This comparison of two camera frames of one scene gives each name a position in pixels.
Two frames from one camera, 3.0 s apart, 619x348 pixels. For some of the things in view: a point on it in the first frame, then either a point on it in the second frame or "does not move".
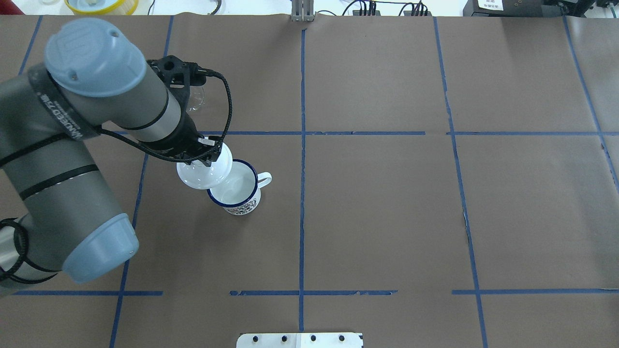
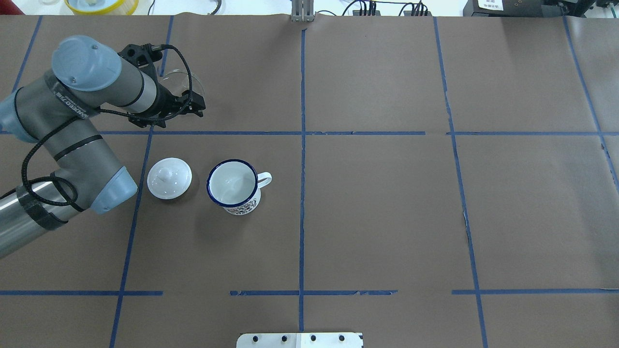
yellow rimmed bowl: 102,7 does not move
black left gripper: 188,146 -> 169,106
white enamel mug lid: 196,176 -> 169,178
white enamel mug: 240,194 does not move
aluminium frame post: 302,10 does not move
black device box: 525,8 does not move
